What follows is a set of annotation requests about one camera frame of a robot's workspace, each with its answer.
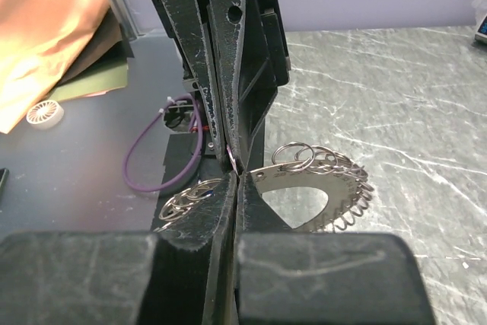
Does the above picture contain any white round fan wheel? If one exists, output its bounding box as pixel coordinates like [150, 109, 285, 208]
[26, 100, 64, 130]

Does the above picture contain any metal keyring disc with rings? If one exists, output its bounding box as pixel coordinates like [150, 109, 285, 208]
[151, 142, 374, 237]

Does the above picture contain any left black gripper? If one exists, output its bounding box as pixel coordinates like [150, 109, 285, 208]
[152, 0, 291, 171]

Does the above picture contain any brown paper bag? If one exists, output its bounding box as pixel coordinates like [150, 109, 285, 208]
[1, 0, 123, 134]

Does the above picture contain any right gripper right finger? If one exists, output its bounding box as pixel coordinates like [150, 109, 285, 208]
[234, 172, 437, 325]

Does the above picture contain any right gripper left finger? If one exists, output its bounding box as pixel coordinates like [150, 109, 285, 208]
[1, 173, 238, 324]

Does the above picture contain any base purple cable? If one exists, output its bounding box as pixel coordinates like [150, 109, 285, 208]
[123, 94, 205, 192]

